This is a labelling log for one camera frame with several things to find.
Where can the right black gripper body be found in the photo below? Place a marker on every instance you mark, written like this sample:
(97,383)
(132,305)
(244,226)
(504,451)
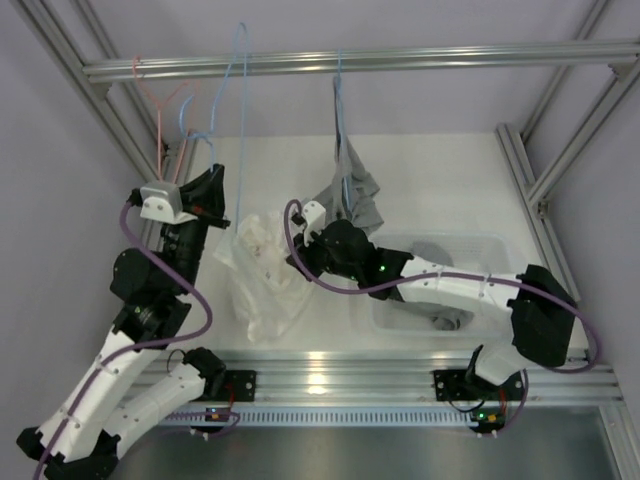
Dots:
(318,259)

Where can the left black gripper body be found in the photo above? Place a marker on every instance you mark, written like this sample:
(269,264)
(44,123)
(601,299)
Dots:
(204,211)

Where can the blue wire hanger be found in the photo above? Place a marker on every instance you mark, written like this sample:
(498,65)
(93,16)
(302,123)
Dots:
(240,100)
(341,161)

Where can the white tank top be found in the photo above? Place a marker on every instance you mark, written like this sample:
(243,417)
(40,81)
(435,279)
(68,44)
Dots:
(268,295)

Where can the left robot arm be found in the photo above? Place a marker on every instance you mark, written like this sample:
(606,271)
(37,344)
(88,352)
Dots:
(167,226)

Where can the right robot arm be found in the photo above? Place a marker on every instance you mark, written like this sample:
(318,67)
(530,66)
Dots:
(532,312)

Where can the dark grey tank top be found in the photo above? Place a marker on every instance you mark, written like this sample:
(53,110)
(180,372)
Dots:
(364,188)

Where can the white plastic basket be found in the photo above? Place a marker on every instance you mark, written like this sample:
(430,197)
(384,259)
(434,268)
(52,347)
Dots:
(452,289)

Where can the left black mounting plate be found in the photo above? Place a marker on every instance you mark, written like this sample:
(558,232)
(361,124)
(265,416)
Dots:
(238,386)

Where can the black mounting plate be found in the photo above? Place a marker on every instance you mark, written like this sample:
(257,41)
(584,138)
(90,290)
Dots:
(451,385)
(238,386)

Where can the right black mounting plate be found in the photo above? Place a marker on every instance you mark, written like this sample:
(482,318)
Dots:
(451,385)

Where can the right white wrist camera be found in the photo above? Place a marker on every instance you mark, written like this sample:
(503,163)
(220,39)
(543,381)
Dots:
(313,216)

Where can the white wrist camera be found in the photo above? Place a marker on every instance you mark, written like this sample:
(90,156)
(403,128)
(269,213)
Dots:
(161,202)
(313,216)

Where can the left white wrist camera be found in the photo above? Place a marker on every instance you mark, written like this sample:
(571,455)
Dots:
(161,202)

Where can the white slotted cable duct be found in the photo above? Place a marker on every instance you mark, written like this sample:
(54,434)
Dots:
(436,416)

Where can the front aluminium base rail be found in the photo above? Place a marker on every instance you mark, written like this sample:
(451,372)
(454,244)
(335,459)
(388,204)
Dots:
(402,378)

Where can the aluminium frame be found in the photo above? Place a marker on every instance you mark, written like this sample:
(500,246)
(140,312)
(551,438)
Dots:
(536,191)

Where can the aluminium hanging rail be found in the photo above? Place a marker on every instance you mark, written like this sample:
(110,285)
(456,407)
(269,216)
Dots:
(566,53)

